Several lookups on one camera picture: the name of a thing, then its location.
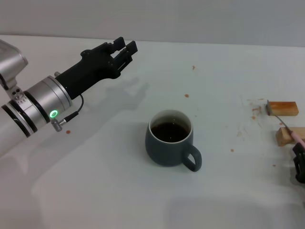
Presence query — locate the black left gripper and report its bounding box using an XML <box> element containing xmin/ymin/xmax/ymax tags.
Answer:
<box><xmin>57</xmin><ymin>37</ymin><xmax>138</xmax><ymax>100</ymax></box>

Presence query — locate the pink handled metal spoon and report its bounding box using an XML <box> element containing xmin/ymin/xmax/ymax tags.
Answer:
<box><xmin>266</xmin><ymin>99</ymin><xmax>305</xmax><ymax>148</ymax></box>

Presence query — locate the grey ceramic cup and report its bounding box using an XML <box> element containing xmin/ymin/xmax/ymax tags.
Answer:
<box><xmin>145</xmin><ymin>109</ymin><xmax>203</xmax><ymax>172</ymax></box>

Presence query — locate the pale wooden block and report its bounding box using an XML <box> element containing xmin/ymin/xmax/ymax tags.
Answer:
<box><xmin>275</xmin><ymin>127</ymin><xmax>305</xmax><ymax>147</ymax></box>

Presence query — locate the orange stained wooden block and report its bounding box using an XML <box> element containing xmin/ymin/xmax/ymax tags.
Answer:
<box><xmin>269</xmin><ymin>101</ymin><xmax>299</xmax><ymax>117</ymax></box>

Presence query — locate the dark coffee liquid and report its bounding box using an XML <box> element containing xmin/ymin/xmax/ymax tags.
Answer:
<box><xmin>150</xmin><ymin>122</ymin><xmax>190</xmax><ymax>143</ymax></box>

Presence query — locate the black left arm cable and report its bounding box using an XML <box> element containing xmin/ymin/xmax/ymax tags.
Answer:
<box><xmin>51</xmin><ymin>94</ymin><xmax>84</xmax><ymax>132</ymax></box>

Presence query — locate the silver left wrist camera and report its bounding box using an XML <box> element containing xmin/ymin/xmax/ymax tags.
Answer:
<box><xmin>0</xmin><ymin>39</ymin><xmax>28</xmax><ymax>96</ymax></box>

